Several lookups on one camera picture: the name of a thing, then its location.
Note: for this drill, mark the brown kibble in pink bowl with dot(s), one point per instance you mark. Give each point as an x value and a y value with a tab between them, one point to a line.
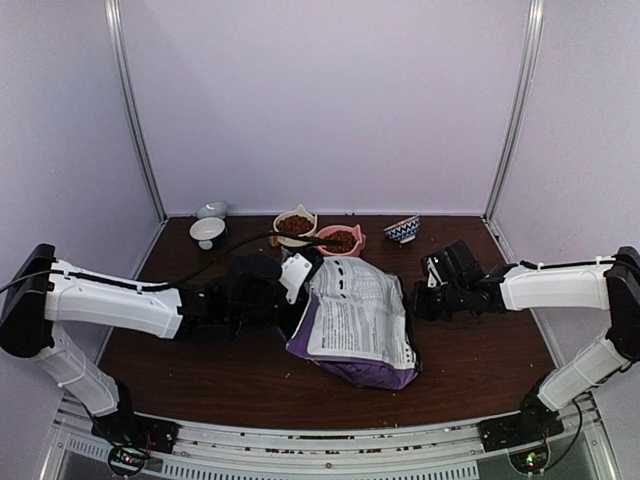
341	242

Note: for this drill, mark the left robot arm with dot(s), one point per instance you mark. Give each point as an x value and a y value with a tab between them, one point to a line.
254	293

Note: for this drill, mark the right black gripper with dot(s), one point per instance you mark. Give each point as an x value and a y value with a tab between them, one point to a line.
419	305

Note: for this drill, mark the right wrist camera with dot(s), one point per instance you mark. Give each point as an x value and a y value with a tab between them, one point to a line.
434	278

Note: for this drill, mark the aluminium frame post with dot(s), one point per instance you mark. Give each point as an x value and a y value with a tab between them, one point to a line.
527	69
118	42

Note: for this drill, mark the right aluminium frame post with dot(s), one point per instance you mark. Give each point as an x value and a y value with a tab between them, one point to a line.
527	69

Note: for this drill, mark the cream cat-ear pet bowl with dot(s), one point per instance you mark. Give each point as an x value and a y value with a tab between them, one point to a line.
302	211

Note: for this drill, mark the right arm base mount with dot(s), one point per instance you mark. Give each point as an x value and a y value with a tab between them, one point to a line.
532	423

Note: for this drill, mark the purple pet food bag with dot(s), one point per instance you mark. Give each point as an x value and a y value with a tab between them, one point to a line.
355	326

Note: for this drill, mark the light blue striped bowl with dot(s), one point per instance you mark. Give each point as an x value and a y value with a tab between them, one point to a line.
216	209

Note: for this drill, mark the pink cat-ear pet bowl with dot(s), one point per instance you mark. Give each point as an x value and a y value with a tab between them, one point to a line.
355	230

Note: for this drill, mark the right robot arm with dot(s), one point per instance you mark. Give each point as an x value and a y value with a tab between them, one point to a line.
455	282

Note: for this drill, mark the navy white-dotted bowl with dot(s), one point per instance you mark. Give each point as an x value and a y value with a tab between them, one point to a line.
209	233

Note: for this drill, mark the brown kibble in cream bowl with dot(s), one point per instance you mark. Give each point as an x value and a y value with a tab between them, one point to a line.
295	224

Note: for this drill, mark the left aluminium frame post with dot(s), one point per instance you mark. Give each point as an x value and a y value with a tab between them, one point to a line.
118	42

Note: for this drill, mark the blue zigzag patterned bowl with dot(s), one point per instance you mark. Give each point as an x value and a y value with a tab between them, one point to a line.
403	231

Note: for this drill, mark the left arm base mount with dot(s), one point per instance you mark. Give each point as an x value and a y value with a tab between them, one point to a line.
126	428

